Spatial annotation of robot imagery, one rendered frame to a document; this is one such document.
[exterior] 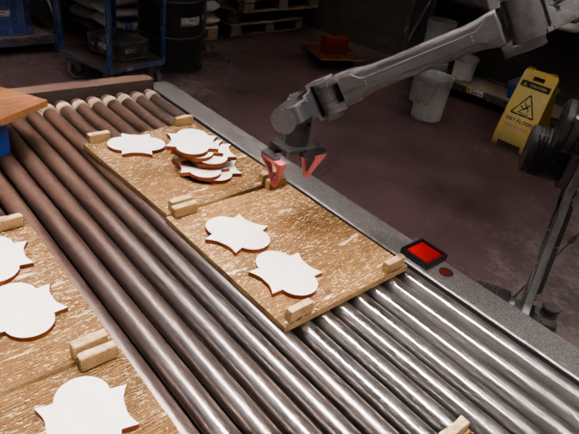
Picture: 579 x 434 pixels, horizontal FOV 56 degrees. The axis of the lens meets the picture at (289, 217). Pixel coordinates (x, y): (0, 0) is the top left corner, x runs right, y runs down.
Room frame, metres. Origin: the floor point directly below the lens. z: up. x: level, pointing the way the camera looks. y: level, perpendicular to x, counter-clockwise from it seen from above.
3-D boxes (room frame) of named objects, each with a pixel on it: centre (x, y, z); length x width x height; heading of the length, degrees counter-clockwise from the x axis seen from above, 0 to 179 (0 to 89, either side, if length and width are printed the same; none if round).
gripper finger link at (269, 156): (1.09, 0.04, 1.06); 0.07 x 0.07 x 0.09; 45
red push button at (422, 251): (1.05, -0.31, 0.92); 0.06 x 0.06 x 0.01; 45
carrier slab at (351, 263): (0.99, 0.00, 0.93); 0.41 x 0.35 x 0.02; 46
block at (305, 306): (0.76, -0.04, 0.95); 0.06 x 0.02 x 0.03; 136
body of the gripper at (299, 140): (1.11, 0.01, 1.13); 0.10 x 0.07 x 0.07; 135
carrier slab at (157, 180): (1.29, 0.30, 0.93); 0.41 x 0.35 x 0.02; 48
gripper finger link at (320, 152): (1.14, -0.01, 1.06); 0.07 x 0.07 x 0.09; 45
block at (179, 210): (1.03, 0.23, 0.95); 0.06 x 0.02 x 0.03; 136
